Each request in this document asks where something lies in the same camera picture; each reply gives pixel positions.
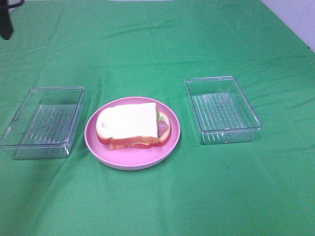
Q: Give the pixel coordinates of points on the clear right plastic container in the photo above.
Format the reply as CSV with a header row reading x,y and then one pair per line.
x,y
221,111

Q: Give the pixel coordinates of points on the pink round plate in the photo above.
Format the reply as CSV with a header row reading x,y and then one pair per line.
x,y
131,158

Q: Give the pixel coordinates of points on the yellow cheese slice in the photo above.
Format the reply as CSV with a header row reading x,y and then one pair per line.
x,y
142,145

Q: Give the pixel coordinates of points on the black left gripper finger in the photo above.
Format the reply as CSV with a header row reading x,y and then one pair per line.
x,y
6,28

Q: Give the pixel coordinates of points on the green lettuce leaf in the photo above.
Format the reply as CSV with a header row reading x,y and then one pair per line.
x,y
160,116

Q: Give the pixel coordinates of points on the clear plastic container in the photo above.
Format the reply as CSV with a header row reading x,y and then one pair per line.
x,y
45,124
221,111

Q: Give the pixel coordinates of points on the clear left plastic container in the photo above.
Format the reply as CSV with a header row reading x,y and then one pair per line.
x,y
45,124

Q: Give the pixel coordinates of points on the white bread slice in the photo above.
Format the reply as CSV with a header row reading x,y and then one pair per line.
x,y
161,140
126,124

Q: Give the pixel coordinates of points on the pink bacon strip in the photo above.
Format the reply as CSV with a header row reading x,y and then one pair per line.
x,y
162,127

